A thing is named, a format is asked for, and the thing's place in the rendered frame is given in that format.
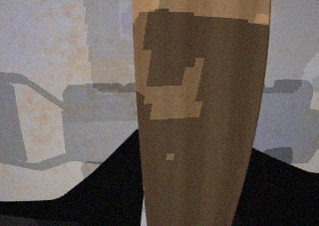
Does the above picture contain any brown wooden board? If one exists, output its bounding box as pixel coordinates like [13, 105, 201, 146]
[132, 0, 271, 226]

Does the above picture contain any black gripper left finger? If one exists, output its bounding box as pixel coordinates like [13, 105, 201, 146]
[0, 129, 144, 226]

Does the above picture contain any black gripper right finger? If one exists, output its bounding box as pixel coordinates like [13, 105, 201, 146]
[231, 147, 319, 226]

